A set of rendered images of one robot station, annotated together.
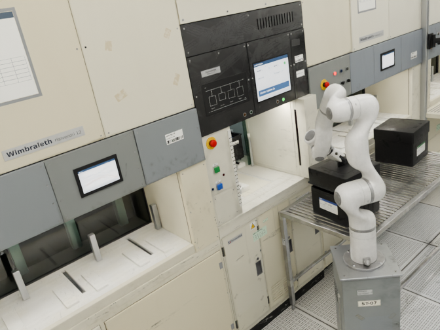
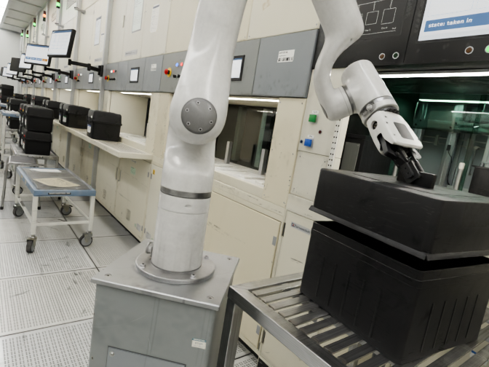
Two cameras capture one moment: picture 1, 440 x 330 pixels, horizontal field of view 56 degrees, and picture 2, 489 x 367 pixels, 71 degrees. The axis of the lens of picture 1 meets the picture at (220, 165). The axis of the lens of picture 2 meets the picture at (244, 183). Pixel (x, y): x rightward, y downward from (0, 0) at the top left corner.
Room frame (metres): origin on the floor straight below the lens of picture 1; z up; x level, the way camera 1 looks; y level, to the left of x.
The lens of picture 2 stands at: (1.79, -1.40, 1.11)
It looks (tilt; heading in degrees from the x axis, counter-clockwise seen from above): 9 degrees down; 88
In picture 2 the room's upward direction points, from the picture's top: 9 degrees clockwise
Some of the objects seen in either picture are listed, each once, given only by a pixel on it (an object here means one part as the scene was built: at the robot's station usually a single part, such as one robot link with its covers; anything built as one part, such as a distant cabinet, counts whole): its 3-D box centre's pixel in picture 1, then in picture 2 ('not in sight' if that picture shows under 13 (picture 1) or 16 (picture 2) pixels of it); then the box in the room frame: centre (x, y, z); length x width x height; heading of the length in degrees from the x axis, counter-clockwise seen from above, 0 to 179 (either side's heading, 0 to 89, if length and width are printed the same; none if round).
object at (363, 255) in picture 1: (363, 243); (180, 229); (1.68, -0.61, 0.85); 0.19 x 0.19 x 0.18
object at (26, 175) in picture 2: not in sight; (54, 203); (0.30, 1.44, 0.24); 0.97 x 0.52 x 0.48; 130
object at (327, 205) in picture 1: (345, 198); (391, 277); (2.16, -0.69, 0.85); 0.28 x 0.28 x 0.17; 29
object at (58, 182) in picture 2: not in sight; (56, 181); (0.39, 1.28, 0.47); 0.31 x 0.23 x 0.02; 149
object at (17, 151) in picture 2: not in sight; (32, 167); (-0.71, 2.79, 0.24); 0.94 x 0.53 x 0.48; 127
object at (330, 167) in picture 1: (343, 170); (410, 200); (2.16, -0.69, 1.02); 0.29 x 0.29 x 0.13; 29
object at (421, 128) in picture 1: (401, 141); not in sight; (2.78, -1.32, 0.89); 0.29 x 0.29 x 0.25; 41
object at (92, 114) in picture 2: not in sight; (103, 124); (0.46, 1.91, 0.93); 0.30 x 0.28 x 0.26; 124
